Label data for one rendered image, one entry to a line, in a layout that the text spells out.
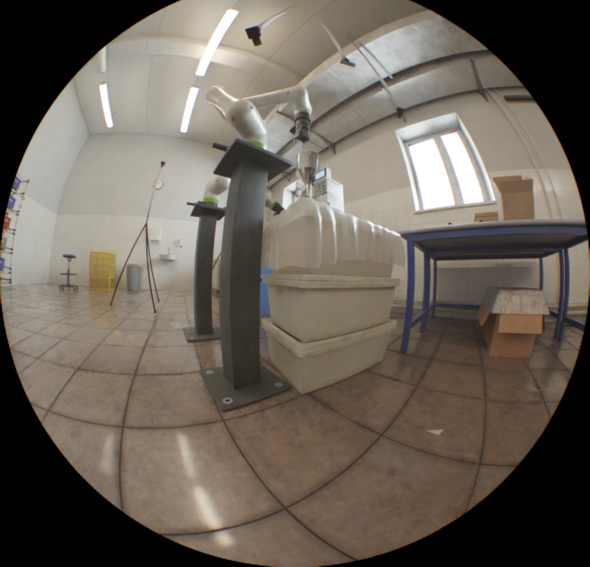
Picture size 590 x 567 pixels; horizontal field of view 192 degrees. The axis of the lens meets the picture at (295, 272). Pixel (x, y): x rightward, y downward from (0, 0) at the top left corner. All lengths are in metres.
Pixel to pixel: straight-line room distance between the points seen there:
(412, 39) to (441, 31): 0.50
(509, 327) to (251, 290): 1.35
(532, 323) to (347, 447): 1.15
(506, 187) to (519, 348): 0.93
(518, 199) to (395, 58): 2.60
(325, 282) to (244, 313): 0.29
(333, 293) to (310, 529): 0.67
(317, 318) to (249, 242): 0.35
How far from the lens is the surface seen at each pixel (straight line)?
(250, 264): 0.62
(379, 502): 0.49
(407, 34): 3.32
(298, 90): 1.11
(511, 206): 1.38
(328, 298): 0.61
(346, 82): 3.43
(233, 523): 0.46
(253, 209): 0.66
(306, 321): 0.58
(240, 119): 0.78
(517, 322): 1.28
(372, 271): 0.81
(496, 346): 1.36
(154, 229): 4.85
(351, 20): 4.14
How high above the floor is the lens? 0.45
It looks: 2 degrees up
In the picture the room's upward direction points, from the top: 2 degrees clockwise
